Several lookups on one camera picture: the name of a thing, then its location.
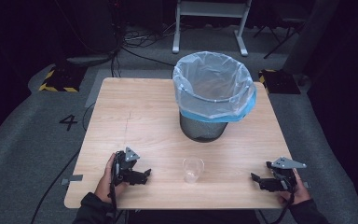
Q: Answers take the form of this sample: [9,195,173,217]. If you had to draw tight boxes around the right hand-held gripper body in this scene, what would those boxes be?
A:
[265,156,308,192]

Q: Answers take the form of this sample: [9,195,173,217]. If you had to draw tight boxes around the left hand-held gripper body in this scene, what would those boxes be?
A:
[111,147,141,188]

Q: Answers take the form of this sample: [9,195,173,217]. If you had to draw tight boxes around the person's right hand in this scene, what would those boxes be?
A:
[277,169,312,206]

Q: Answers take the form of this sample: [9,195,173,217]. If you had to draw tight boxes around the person's left hand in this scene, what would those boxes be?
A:
[94,152,129,203]

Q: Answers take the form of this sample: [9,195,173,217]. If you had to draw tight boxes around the clear plastic cup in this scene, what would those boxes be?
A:
[182,156,206,184]

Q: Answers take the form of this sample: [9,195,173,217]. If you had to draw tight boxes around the grey tape strip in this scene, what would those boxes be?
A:
[61,174,84,187]

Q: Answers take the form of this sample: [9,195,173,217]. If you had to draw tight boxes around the black mesh waste bin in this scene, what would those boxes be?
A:
[178,108,229,144]

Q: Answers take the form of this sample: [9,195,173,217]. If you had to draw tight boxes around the yellow black striped base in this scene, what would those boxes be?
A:
[257,68,302,95]
[38,63,88,93]

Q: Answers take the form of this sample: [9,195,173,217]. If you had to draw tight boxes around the translucent plastic bin bag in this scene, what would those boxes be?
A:
[172,50,258,123]

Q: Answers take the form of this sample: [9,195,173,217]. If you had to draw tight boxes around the black folding stand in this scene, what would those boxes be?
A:
[253,12,307,60]

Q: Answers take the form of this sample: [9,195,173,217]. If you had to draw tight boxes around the right hand-held gripper cable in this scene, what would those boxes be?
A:
[268,189,296,224]

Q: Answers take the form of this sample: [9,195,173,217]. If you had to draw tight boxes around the hand-held gripper cable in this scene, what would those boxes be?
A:
[107,183,119,224]
[268,189,296,224]

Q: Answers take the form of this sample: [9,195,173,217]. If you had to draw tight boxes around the left hand-held gripper cable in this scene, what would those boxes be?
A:
[107,183,119,224]

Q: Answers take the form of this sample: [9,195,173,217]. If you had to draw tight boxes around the thin black floor cable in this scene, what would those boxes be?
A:
[81,102,97,133]

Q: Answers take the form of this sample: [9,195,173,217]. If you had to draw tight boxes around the bundle of black cables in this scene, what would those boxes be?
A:
[106,0,176,78]

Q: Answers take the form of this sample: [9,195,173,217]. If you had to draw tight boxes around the white metal stand frame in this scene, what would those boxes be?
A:
[171,0,254,58]

